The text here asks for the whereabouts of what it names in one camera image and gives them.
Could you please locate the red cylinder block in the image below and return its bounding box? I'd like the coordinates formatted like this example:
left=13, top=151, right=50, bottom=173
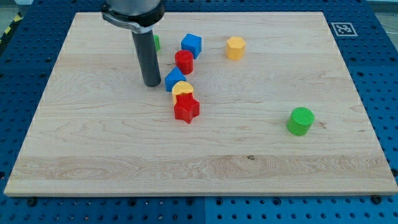
left=175, top=50, right=194, bottom=75

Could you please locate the green cylinder block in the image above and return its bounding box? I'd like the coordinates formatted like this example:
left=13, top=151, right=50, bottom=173
left=287, top=107, right=315, bottom=136

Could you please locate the yellow hexagon block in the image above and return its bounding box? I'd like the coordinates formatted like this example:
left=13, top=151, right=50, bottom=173
left=225, top=36, right=246, bottom=60

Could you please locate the yellow half-round block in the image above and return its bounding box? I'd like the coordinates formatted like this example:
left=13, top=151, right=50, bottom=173
left=172, top=81, right=194, bottom=104

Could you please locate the white fiducial marker tag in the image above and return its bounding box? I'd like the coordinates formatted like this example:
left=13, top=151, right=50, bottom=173
left=331, top=22, right=358, bottom=37

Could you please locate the small green block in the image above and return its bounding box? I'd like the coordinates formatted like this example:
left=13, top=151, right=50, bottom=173
left=154, top=35, right=161, bottom=52

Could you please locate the blue cube block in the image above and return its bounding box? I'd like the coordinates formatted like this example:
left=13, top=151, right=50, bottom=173
left=181, top=34, right=202, bottom=59

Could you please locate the red star block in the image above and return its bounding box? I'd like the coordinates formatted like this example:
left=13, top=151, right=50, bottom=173
left=174, top=93, right=200, bottom=124

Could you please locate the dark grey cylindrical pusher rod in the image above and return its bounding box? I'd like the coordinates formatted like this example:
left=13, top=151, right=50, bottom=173
left=132, top=30, right=161, bottom=87

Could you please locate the light wooden board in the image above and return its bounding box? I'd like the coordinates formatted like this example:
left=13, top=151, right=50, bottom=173
left=4, top=12, right=397, bottom=197

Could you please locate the blue triangle block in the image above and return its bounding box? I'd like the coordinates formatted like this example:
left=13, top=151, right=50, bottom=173
left=165, top=67, right=187, bottom=91

